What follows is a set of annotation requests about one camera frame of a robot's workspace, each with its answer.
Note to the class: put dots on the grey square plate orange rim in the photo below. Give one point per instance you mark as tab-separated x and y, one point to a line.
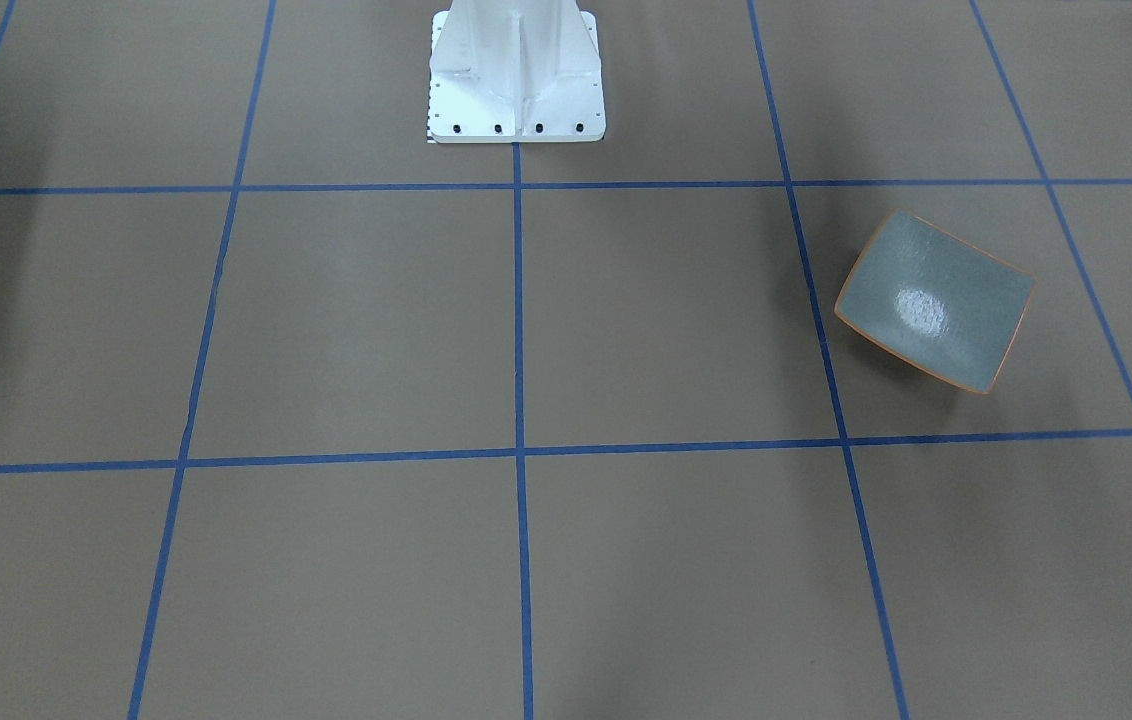
937	302

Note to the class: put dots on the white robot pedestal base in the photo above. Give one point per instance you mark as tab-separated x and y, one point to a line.
515	72

